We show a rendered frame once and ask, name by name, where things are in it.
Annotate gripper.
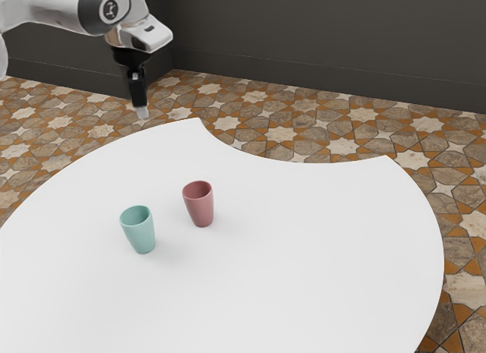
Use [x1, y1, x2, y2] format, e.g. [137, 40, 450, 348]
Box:
[109, 44, 150, 119]

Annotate teal cup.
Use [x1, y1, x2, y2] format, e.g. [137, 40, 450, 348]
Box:
[118, 205, 156, 255]

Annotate pink cup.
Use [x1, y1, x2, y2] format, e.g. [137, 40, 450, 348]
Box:
[181, 180, 215, 229]

